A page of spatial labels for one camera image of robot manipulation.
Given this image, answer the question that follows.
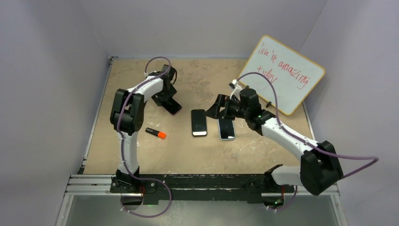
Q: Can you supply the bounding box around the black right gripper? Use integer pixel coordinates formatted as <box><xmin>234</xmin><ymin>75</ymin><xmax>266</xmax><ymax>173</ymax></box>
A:
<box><xmin>204</xmin><ymin>95</ymin><xmax>249</xmax><ymax>121</ymax></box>

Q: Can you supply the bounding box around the light blue phone case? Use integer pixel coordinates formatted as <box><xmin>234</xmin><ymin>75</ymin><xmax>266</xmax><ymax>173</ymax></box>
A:
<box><xmin>216</xmin><ymin>118</ymin><xmax>236</xmax><ymax>141</ymax></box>

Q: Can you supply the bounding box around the black phone silver frame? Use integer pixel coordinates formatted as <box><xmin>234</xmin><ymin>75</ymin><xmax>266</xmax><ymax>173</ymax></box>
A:
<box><xmin>191</xmin><ymin>109</ymin><xmax>207</xmax><ymax>137</ymax></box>

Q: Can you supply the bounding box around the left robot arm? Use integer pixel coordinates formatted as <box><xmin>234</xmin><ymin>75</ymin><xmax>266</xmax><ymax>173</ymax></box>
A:
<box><xmin>110</xmin><ymin>65</ymin><xmax>182</xmax><ymax>193</ymax></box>

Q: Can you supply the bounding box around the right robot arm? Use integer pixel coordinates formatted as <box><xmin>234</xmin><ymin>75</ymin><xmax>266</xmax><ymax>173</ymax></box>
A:
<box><xmin>206</xmin><ymin>88</ymin><xmax>343</xmax><ymax>195</ymax></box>

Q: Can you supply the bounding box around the black orange highlighter marker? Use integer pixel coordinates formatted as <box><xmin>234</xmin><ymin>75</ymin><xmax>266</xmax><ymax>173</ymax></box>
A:
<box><xmin>145</xmin><ymin>128</ymin><xmax>166</xmax><ymax>139</ymax></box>

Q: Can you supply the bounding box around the whiteboard with red writing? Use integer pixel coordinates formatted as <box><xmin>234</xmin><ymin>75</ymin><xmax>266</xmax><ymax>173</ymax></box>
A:
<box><xmin>239</xmin><ymin>35</ymin><xmax>325</xmax><ymax>115</ymax></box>

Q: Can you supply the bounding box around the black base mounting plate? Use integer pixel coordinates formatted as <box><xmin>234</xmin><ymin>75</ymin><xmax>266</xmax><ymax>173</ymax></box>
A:
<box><xmin>110</xmin><ymin>174</ymin><xmax>295</xmax><ymax>205</ymax></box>

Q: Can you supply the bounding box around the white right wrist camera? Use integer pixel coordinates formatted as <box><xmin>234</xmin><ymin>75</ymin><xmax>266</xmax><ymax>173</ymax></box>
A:
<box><xmin>229</xmin><ymin>80</ymin><xmax>243</xmax><ymax>100</ymax></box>

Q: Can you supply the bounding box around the aluminium frame rail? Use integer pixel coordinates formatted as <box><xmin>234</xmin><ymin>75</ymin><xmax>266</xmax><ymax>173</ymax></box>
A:
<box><xmin>56</xmin><ymin>174</ymin><xmax>347</xmax><ymax>226</ymax></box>

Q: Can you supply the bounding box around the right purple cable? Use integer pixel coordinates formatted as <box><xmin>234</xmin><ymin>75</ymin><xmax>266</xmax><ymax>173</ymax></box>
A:
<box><xmin>231</xmin><ymin>72</ymin><xmax>379</xmax><ymax>213</ymax></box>

